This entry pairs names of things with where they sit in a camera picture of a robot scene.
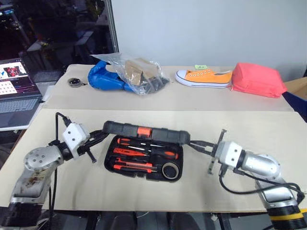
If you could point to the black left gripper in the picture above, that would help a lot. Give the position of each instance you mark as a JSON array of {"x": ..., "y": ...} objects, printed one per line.
[{"x": 84, "y": 149}]

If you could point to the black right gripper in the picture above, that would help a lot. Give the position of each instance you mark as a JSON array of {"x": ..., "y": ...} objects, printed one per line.
[{"x": 213, "y": 160}]

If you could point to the black tool case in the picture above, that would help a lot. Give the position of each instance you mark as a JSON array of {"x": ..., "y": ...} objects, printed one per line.
[{"x": 124, "y": 129}]

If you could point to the orange tester pen screwdriver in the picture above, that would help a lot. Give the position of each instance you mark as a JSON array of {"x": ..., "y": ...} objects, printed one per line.
[{"x": 127, "y": 151}]

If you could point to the brown tape roll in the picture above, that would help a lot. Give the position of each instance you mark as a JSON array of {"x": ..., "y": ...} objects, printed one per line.
[{"x": 165, "y": 171}]

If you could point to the orange black utility knife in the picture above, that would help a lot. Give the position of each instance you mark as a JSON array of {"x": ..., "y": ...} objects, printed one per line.
[{"x": 134, "y": 167}]

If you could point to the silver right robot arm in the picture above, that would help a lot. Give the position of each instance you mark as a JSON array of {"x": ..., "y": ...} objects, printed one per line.
[{"x": 263, "y": 165}]

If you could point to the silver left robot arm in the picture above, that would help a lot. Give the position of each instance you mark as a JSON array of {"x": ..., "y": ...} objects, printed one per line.
[{"x": 36, "y": 167}]

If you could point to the blue plastic bag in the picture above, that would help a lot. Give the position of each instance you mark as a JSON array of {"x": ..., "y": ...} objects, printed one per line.
[{"x": 100, "y": 79}]

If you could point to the small round tin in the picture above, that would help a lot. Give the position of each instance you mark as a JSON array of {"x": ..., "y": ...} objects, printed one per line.
[{"x": 74, "y": 82}]

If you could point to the orange canvas sneaker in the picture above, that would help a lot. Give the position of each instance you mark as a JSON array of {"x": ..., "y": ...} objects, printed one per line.
[{"x": 208, "y": 78}]

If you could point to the clear plastic bag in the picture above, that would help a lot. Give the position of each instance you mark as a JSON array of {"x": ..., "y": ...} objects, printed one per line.
[{"x": 136, "y": 72}]

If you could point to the black small parts pile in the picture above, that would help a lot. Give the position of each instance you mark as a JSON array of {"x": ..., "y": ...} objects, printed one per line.
[{"x": 157, "y": 85}]

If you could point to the brown paper piece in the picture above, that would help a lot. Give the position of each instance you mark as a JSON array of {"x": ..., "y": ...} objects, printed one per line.
[{"x": 135, "y": 69}]

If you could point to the dark closed laptop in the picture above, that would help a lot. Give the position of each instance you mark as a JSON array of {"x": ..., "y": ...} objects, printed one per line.
[{"x": 46, "y": 76}]

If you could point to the green paper tag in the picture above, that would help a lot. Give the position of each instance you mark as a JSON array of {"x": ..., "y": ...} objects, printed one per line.
[{"x": 201, "y": 66}]

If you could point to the pink fabric bag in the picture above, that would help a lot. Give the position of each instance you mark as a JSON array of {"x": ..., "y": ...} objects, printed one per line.
[{"x": 257, "y": 80}]

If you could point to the open laptop lit screen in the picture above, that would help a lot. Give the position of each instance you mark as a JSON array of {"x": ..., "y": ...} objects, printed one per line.
[{"x": 16, "y": 98}]

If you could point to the cardboard box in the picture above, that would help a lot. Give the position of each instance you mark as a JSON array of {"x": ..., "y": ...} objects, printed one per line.
[{"x": 298, "y": 87}]

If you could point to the grey metal pillar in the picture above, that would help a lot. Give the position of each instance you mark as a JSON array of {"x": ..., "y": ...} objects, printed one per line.
[{"x": 112, "y": 24}]

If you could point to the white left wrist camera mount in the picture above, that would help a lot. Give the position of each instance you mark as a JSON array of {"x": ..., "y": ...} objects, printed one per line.
[{"x": 74, "y": 136}]

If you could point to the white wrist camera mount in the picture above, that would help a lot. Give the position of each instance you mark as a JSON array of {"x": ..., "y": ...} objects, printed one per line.
[
  {"x": 227, "y": 153},
  {"x": 74, "y": 136}
]

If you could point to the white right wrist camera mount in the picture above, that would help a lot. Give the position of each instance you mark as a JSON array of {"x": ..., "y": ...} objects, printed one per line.
[{"x": 227, "y": 153}]

